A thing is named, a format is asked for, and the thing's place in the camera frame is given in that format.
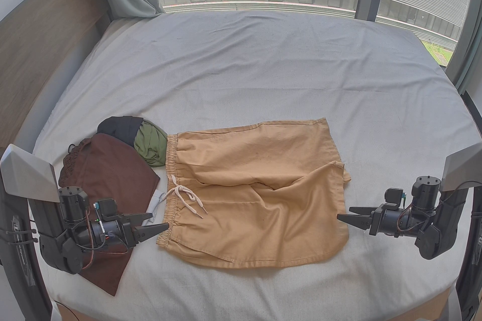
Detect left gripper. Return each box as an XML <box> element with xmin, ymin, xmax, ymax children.
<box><xmin>90</xmin><ymin>213</ymin><xmax>170</xmax><ymax>250</ymax></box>

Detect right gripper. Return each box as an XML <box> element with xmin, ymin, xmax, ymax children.
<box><xmin>337</xmin><ymin>204</ymin><xmax>411</xmax><ymax>237</ymax></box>

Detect tan shorts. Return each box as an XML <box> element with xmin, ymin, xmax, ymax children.
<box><xmin>155</xmin><ymin>117</ymin><xmax>351</xmax><ymax>269</ymax></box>

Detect white garment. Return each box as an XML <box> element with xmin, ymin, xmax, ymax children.
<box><xmin>145</xmin><ymin>190</ymin><xmax>166</xmax><ymax>226</ymax></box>

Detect brown shorts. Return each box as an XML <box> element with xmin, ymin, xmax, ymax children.
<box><xmin>59</xmin><ymin>133</ymin><xmax>162</xmax><ymax>297</ymax></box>

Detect green garment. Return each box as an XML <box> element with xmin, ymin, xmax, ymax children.
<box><xmin>134</xmin><ymin>119</ymin><xmax>168</xmax><ymax>168</ymax></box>

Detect black garment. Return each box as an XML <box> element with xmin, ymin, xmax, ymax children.
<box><xmin>97</xmin><ymin>116</ymin><xmax>145</xmax><ymax>147</ymax></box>

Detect bed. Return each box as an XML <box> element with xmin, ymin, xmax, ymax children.
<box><xmin>0</xmin><ymin>0</ymin><xmax>480</xmax><ymax>321</ymax></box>

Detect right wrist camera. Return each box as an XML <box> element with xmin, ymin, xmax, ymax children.
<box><xmin>384</xmin><ymin>188</ymin><xmax>406</xmax><ymax>209</ymax></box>

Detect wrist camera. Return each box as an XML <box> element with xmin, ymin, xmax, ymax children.
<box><xmin>384</xmin><ymin>188</ymin><xmax>406</xmax><ymax>209</ymax></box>
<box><xmin>93</xmin><ymin>198</ymin><xmax>118</xmax><ymax>222</ymax></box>

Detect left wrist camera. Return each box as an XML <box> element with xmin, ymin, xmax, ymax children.
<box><xmin>93</xmin><ymin>198</ymin><xmax>118</xmax><ymax>222</ymax></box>

